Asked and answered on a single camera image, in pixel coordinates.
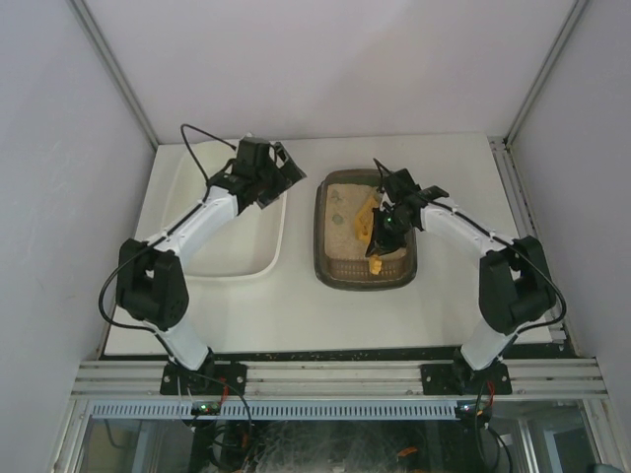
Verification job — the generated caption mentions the yellow litter scoop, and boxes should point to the yellow litter scoop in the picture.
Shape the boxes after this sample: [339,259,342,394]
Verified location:
[353,193,383,275]

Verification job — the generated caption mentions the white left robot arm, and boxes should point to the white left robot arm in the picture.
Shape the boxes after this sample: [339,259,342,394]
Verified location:
[112,137,306,372]

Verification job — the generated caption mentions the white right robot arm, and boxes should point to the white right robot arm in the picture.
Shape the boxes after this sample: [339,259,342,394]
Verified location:
[366,162,566,372]

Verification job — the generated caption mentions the dark brown litter box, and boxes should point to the dark brown litter box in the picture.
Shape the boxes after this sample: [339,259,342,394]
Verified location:
[314,169,417,292]

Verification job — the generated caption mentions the white plastic bin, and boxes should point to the white plastic bin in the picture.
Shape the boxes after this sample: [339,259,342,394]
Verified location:
[162,141,287,280]

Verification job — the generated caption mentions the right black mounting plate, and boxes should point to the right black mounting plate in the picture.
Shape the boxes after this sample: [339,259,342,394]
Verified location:
[420,363,513,395]

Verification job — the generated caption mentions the black mounting plate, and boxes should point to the black mounting plate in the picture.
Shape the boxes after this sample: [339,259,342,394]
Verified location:
[420,363,513,395]
[160,362,247,396]

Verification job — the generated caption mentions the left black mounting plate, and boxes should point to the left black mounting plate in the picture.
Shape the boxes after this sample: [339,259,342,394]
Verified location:
[160,362,247,396]

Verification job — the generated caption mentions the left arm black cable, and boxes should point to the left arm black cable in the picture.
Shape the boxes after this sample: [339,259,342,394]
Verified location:
[178,122,238,184]

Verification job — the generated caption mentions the right side aluminium rail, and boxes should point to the right side aluminium rail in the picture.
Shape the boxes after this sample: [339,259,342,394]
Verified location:
[488,138,573,344]

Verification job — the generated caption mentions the left aluminium frame post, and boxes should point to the left aluminium frame post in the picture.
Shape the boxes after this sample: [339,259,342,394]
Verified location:
[67,0,160,152]

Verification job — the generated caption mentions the aluminium frame post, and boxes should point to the aluminium frame post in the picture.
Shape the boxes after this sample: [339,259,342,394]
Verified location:
[503,0,592,148]
[67,0,160,152]

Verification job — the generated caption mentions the grey slotted cable duct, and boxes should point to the grey slotted cable duct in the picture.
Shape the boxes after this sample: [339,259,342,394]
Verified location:
[91,400,458,421]

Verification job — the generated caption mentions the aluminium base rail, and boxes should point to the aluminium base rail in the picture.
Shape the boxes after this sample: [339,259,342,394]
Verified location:
[71,359,607,400]

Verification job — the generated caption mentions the right aluminium frame post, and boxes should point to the right aluminium frame post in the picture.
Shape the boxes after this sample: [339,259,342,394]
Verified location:
[503,0,592,148]

